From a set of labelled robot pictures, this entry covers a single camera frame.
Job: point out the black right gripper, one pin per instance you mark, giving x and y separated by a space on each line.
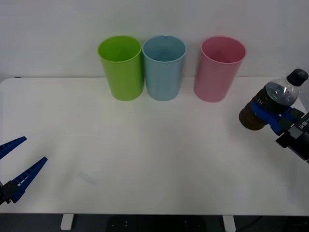
300 142

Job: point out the green plastic waste bin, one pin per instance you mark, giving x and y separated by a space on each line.
124 79

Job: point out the white table leg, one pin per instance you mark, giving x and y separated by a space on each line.
66 221
229 223

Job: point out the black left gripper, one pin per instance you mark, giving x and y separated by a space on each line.
2 194

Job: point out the pink plastic waste bin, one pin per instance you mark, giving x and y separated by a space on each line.
213 81

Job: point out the dark drink bottle black cap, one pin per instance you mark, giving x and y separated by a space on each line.
272 94

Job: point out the pale blue plastic waste bin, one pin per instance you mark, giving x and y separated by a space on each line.
164 81

